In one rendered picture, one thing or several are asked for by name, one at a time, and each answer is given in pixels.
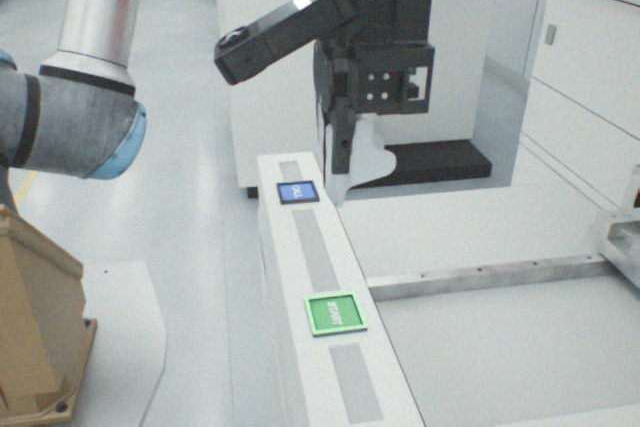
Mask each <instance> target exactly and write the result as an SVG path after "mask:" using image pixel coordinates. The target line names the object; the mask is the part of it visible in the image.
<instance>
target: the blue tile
mask: <svg viewBox="0 0 640 427"><path fill-rule="evenodd" d="M279 188H281V192H282V197H283V200H294V199H306V198H316V197H315V194H314V191H313V188H312V185H311V184H299V185H287V186H279Z"/></svg>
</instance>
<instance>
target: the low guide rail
mask: <svg viewBox="0 0 640 427"><path fill-rule="evenodd" d="M614 274H623V273H622V272H621V271H619V269H618V268H617V267H616V266H615V265H614V264H613V263H612V262H611V261H608V260H607V259H606V257H605V256H604V255H603V254H602V253H593V254H583V255H573V256H563V257H553V258H545V259H535V260H525V261H515V263H505V264H495V265H487V266H477V267H467V268H457V269H448V270H439V271H429V272H419V273H410V274H400V275H390V276H382V277H372V278H365V280H367V283H368V286H369V288H370V290H371V293H372V296H373V299H374V301H375V302H378V301H388V300H397V299H405V298H415V297H424V296H433V295H441V294H451V293H460V292H468V290H475V291H478V289H487V288H496V287H505V286H514V285H523V284H533V283H541V282H550V281H559V280H569V279H578V278H586V277H596V276H605V275H614Z"/></svg>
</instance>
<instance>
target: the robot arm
mask: <svg viewBox="0 0 640 427"><path fill-rule="evenodd" d="M140 1H141V0H67V1H66V6H65V12H63V13H64V18H62V24H61V29H60V35H59V41H58V46H57V52H56V53H55V54H54V55H53V56H51V57H49V58H47V59H45V60H43V61H42V62H41V66H40V71H39V77H36V75H31V74H27V73H23V72H19V71H18V67H17V65H16V62H15V60H13V58H12V56H11V55H10V54H9V53H7V52H4V49H2V48H0V204H6V205H7V206H8V208H9V209H11V210H12V211H14V212H16V213H17V214H18V215H19V212H18V209H17V205H16V202H15V199H14V196H12V192H11V189H10V186H9V180H8V179H9V167H14V169H21V170H28V171H36V172H43V173H51V174H58V175H66V176H74V177H77V178H79V179H88V178H91V179H102V180H111V179H115V178H117V177H120V176H121V175H123V174H124V173H125V172H126V171H127V169H128V168H129V166H130V165H132V164H133V162H134V161H135V159H136V157H137V155H138V152H139V150H140V147H141V145H142V142H143V138H145V134H146V129H147V119H146V117H147V110H146V107H144V106H143V104H142V103H140V102H139V101H138V100H135V93H136V87H137V86H136V83H135V82H134V80H132V78H131V77H130V75H129V74H128V70H127V69H128V63H129V57H130V52H131V47H132V41H133V35H134V29H135V24H137V18H138V13H139V8H140ZM431 8H432V0H289V2H287V3H286V4H284V5H281V6H279V7H278V8H276V9H274V10H273V11H271V12H269V13H266V15H265V16H263V17H261V18H260V19H258V20H256V21H253V22H252V23H250V24H248V25H247V26H245V25H243V26H239V27H238V29H235V30H234V31H232V32H230V33H228V34H226V35H225V36H223V37H221V38H220V39H219V40H218V43H217V44H216V46H215V50H214V63H215V65H216V66H217V69H218V70H219V72H220V74H221V75H222V77H223V78H224V80H226V82H227V83H228V84H229V85H230V86H235V85H237V84H240V83H243V82H246V80H248V79H250V78H252V77H255V76H257V75H258V74H260V73H261V72H263V71H264V70H265V69H266V68H268V66H270V65H272V64H273V63H275V62H277V61H279V60H280V59H283V58H285V57H287V56H288V55H290V54H292V52H294V51H296V50H298V49H300V48H302V47H303V46H305V45H307V44H308V43H311V42H313V41H316V42H315V43H314V52H313V78H314V88H315V93H316V119H317V135H318V143H319V158H320V168H321V177H322V187H323V189H325V192H326V194H327V195H328V198H329V199H330V201H331V203H332V204H333V206H334V207H336V208H337V207H342V206H343V203H344V201H345V197H346V191H347V190H348V189H349V188H350V187H352V186H356V185H359V184H362V183H365V182H369V180H373V179H376V178H379V177H383V176H386V175H388V174H390V173H391V172H392V171H393V170H394V168H396V156H394V155H393V154H392V153H390V151H388V150H385V149H384V147H385V144H384V139H383V137H382V136H381V135H377V134H375V133H373V127H372V125H371V122H370V121H369V120H368V119H365V118H362V114H372V113H375V114H376V115H377V116H384V115H399V114H400V115H413V114H428V110H429V100H430V90H431V80H432V79H433V69H434V60H435V50H436V48H435V47H433V46H432V45H429V44H428V29H429V19H431ZM416 67H427V76H426V87H425V98H424V99H421V100H409V99H418V93H419V87H418V86H416V85H415V84H414V82H413V81H411V83H410V76H414V75H416Z"/></svg>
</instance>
